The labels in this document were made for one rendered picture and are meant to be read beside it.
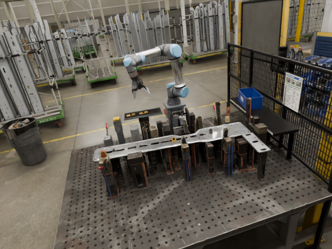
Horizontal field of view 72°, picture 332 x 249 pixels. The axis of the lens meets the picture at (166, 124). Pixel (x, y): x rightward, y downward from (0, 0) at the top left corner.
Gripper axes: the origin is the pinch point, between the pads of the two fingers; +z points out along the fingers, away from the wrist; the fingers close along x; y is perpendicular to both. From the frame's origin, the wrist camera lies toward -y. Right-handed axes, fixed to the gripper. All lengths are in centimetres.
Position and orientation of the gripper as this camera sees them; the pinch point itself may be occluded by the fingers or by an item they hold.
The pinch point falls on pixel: (142, 97)
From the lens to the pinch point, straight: 204.7
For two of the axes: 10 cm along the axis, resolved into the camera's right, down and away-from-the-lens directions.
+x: -9.5, 2.1, 2.4
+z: 3.1, 7.9, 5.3
